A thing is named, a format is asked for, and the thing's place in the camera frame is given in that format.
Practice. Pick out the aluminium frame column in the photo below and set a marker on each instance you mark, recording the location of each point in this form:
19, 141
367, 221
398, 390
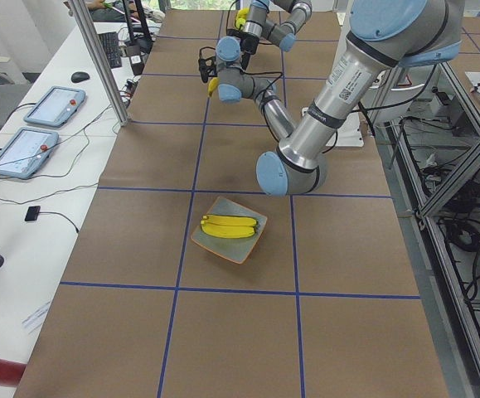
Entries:
91, 39

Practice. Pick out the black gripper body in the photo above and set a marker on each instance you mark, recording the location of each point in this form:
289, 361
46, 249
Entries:
214, 76
248, 45

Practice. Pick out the lower blue teach pendant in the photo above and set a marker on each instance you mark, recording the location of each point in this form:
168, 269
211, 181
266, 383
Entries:
26, 152

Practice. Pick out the black keyboard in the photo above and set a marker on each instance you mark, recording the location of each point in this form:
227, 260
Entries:
110, 44

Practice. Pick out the black computer mouse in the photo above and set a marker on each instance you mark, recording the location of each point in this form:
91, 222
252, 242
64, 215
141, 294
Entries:
79, 76

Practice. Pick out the blue teach pendant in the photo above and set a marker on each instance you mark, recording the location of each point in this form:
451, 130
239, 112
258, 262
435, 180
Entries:
55, 107
26, 152

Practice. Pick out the small black box device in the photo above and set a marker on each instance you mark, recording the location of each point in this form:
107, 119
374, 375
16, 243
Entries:
32, 213

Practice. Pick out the yellow banana basket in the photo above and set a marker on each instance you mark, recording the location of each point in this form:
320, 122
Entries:
240, 18

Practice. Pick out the grey square plate orange rim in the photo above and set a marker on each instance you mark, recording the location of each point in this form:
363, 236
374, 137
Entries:
234, 250

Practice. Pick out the upper blue teach pendant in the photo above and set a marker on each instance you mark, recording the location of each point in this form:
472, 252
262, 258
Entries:
55, 107

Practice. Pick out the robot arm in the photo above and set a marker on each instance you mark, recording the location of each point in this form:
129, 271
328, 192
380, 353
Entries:
253, 24
382, 35

